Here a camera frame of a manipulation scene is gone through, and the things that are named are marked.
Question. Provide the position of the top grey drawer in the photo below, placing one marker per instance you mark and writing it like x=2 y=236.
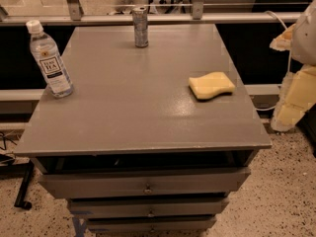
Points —
x=147 y=183

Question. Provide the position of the bottom grey drawer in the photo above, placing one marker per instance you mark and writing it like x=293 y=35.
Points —
x=143 y=224

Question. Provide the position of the clear plastic water bottle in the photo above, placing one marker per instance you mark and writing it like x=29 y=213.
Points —
x=45 y=52

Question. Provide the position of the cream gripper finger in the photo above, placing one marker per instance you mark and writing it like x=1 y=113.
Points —
x=297 y=96
x=283 y=41

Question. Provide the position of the metal railing beam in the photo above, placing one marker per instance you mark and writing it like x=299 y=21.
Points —
x=156 y=19

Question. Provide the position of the grey drawer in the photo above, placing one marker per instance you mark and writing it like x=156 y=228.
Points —
x=148 y=207
x=143 y=224
x=147 y=183

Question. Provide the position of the metal bracket post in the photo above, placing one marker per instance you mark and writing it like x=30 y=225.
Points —
x=75 y=9
x=197 y=9

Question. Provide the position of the black floor stand leg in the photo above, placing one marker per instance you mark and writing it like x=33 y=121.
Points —
x=20 y=201

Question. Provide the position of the grey drawer cabinet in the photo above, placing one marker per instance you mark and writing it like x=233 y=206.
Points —
x=132 y=109

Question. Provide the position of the left metal bracket post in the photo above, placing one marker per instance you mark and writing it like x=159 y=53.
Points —
x=75 y=9

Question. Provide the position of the right metal bracket post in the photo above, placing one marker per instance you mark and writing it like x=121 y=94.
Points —
x=197 y=9

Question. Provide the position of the middle grey drawer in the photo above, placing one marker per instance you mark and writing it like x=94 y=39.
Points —
x=148 y=207

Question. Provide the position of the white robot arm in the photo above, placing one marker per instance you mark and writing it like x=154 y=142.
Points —
x=303 y=43

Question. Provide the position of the silver redbull can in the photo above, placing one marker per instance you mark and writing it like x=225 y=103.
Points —
x=139 y=17

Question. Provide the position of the yellow sponge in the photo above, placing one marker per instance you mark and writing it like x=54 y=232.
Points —
x=211 y=85

